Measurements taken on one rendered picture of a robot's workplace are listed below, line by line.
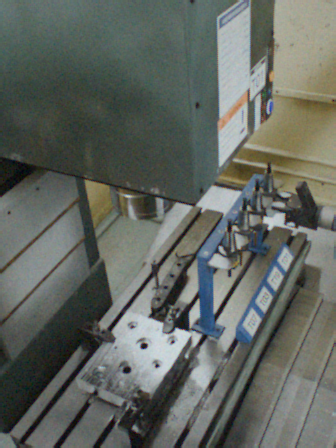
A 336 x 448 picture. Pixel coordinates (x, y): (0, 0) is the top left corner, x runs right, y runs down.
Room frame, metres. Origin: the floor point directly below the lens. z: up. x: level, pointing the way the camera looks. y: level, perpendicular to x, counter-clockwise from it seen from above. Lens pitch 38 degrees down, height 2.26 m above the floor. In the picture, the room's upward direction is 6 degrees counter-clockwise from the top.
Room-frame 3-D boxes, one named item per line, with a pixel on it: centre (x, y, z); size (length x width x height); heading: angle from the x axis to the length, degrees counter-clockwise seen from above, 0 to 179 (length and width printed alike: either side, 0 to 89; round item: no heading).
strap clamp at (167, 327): (1.15, 0.00, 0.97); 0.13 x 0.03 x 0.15; 148
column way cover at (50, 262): (1.31, 0.42, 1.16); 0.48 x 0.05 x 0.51; 148
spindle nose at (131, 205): (1.07, 0.04, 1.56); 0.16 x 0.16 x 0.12
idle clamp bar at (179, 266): (1.34, 0.00, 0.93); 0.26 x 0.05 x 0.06; 153
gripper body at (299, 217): (1.40, -0.46, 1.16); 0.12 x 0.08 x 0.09; 58
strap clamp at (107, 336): (1.12, 0.24, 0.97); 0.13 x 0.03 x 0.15; 58
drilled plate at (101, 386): (1.02, 0.12, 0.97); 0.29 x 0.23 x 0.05; 148
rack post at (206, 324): (1.17, -0.11, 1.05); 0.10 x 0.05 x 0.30; 58
